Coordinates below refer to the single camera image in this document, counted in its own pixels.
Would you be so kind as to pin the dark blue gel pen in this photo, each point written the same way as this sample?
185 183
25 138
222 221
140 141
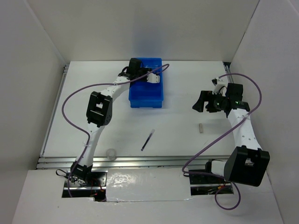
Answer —
147 140

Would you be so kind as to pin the aluminium table frame rail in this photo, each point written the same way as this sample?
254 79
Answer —
176 137

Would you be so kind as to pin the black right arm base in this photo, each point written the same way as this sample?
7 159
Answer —
207 185

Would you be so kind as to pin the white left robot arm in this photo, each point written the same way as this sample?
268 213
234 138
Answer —
99 114

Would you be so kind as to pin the clear tape roll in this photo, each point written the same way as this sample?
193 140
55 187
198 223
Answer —
111 154

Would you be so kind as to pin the white eraser block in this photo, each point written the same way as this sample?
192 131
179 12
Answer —
200 127

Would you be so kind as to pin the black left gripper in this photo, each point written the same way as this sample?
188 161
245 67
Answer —
145 70

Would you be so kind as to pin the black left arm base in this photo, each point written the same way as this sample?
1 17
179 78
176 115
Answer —
94 187

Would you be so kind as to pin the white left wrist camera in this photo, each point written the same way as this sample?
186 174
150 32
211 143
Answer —
153 78

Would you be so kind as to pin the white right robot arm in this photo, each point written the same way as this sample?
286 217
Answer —
248 162

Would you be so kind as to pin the blue compartment storage bin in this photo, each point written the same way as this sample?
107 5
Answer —
144 94

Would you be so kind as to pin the white front cover board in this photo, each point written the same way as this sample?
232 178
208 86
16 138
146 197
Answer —
147 185

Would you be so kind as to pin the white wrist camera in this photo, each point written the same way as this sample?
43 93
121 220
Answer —
153 78
219 86

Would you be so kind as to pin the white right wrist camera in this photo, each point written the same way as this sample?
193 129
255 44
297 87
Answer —
219 86

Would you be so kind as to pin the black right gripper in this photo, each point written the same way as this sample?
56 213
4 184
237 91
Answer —
206 95

